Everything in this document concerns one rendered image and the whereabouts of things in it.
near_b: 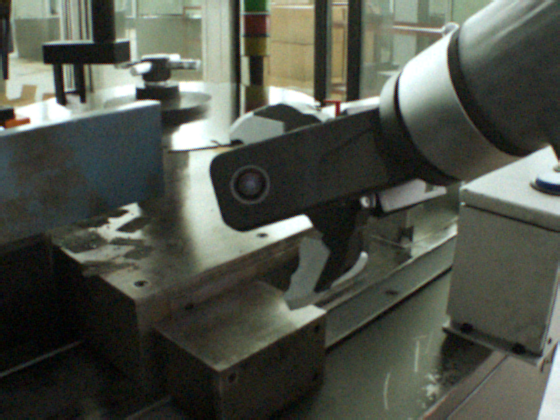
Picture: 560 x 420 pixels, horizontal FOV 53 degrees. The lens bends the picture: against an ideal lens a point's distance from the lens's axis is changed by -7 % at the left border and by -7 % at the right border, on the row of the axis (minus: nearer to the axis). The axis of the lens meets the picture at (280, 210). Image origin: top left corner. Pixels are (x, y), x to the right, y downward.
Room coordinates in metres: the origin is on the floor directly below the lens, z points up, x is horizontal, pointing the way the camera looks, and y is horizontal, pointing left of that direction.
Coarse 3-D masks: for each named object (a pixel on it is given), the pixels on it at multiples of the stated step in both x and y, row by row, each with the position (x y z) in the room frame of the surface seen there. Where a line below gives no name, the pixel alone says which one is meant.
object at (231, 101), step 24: (96, 96) 0.67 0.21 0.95; (216, 96) 0.65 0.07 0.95; (240, 96) 0.65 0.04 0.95; (264, 96) 0.65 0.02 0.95; (288, 96) 0.65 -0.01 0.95; (168, 120) 0.53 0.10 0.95; (192, 120) 0.53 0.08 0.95; (216, 120) 0.53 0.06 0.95; (168, 144) 0.45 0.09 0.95; (192, 144) 0.45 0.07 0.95; (216, 144) 0.45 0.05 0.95; (240, 144) 0.46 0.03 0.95
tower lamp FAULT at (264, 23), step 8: (240, 16) 0.88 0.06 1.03; (248, 16) 0.86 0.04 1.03; (256, 16) 0.86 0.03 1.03; (264, 16) 0.87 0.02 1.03; (240, 24) 0.88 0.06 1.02; (248, 24) 0.86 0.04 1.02; (256, 24) 0.86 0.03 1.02; (264, 24) 0.87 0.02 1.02; (248, 32) 0.86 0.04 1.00; (256, 32) 0.86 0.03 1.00; (264, 32) 0.87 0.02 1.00
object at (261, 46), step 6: (240, 36) 0.88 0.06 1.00; (246, 36) 0.86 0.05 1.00; (252, 36) 0.86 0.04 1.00; (258, 36) 0.86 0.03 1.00; (264, 36) 0.86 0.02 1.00; (270, 36) 0.87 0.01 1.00; (246, 42) 0.86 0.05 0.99; (252, 42) 0.86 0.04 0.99; (258, 42) 0.86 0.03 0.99; (264, 42) 0.86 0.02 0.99; (270, 42) 0.88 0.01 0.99; (246, 48) 0.86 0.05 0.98; (252, 48) 0.86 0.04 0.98; (258, 48) 0.86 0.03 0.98; (264, 48) 0.86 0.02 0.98; (270, 48) 0.88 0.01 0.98; (246, 54) 0.87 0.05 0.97; (252, 54) 0.86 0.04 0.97; (258, 54) 0.86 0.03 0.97; (264, 54) 0.87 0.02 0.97; (270, 54) 0.88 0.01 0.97
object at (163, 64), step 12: (132, 60) 0.60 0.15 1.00; (144, 60) 0.58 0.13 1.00; (156, 60) 0.58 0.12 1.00; (168, 60) 0.59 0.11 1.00; (180, 60) 0.58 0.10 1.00; (192, 60) 0.58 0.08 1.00; (132, 72) 0.55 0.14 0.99; (144, 72) 0.56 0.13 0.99; (156, 72) 0.58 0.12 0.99; (168, 72) 0.59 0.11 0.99; (144, 84) 0.58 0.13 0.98; (156, 84) 0.58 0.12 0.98; (168, 84) 0.59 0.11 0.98
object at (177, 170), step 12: (168, 156) 0.56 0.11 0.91; (180, 156) 0.57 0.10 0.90; (168, 168) 0.56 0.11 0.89; (180, 168) 0.57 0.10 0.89; (168, 180) 0.56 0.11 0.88; (180, 180) 0.57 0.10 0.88; (168, 192) 0.56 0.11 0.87; (180, 192) 0.57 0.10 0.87; (144, 204) 0.57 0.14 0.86; (156, 204) 0.56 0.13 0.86; (168, 204) 0.56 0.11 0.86; (180, 204) 0.57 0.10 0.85
